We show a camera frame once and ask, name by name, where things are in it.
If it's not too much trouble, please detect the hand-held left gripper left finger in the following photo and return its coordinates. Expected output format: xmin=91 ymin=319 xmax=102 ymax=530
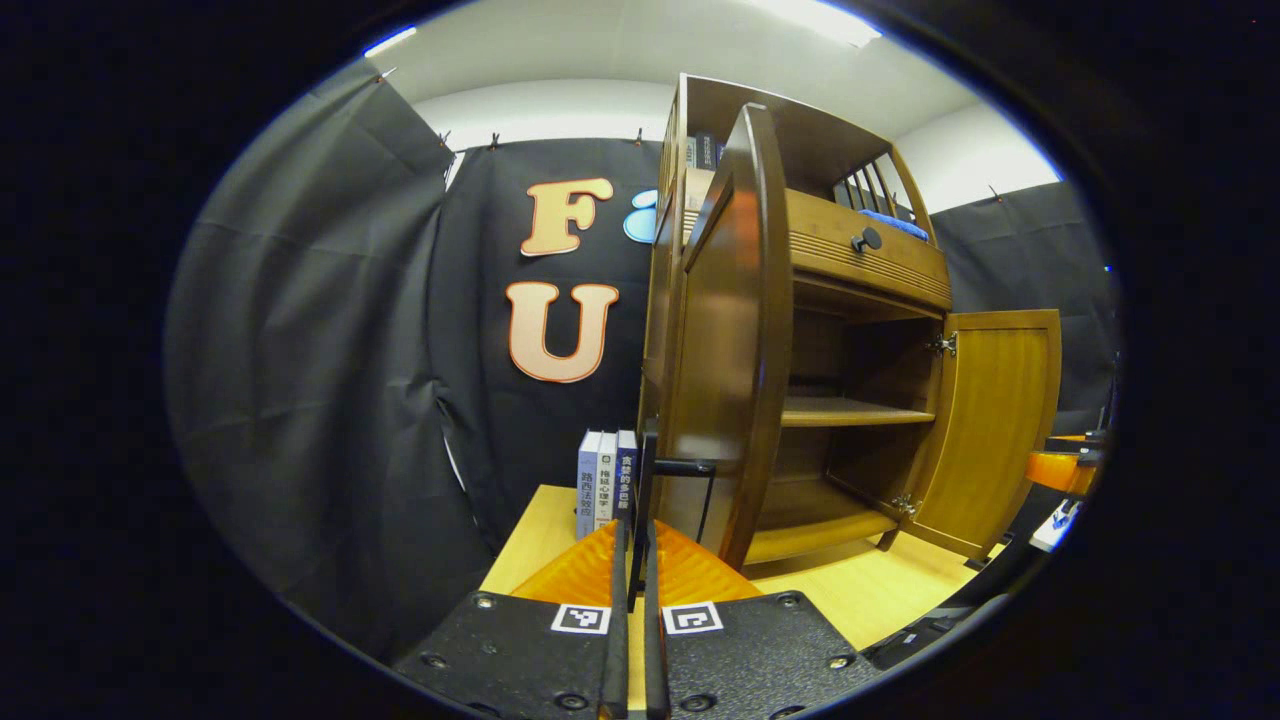
xmin=395 ymin=518 xmax=631 ymax=720

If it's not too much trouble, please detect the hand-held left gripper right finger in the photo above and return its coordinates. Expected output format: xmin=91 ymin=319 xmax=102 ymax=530
xmin=643 ymin=518 xmax=886 ymax=720

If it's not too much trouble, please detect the wooden shoe cabinet door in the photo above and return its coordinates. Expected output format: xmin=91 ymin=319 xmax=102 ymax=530
xmin=655 ymin=103 xmax=796 ymax=571
xmin=905 ymin=309 xmax=1063 ymax=561

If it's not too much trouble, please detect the black door handle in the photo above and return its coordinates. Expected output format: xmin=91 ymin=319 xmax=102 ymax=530
xmin=628 ymin=430 xmax=719 ymax=611

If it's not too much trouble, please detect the wooden double-door shoe cabinet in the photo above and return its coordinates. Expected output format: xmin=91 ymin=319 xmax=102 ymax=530
xmin=637 ymin=73 xmax=1063 ymax=571

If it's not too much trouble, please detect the wooden cabinet drawer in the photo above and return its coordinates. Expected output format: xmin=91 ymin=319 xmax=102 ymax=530
xmin=683 ymin=168 xmax=953 ymax=311

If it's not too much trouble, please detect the white table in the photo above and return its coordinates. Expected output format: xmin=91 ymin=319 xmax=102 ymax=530
xmin=1030 ymin=497 xmax=1086 ymax=553

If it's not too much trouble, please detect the pale blue book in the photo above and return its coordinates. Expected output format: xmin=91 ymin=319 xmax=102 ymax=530
xmin=576 ymin=431 xmax=603 ymax=541

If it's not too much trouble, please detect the white book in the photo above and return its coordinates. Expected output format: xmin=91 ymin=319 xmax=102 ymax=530
xmin=595 ymin=432 xmax=621 ymax=531

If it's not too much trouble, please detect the dark blue book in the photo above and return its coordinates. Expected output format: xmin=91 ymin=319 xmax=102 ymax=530
xmin=614 ymin=430 xmax=639 ymax=521

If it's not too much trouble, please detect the blue folded towel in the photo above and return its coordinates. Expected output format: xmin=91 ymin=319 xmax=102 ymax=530
xmin=858 ymin=209 xmax=931 ymax=243

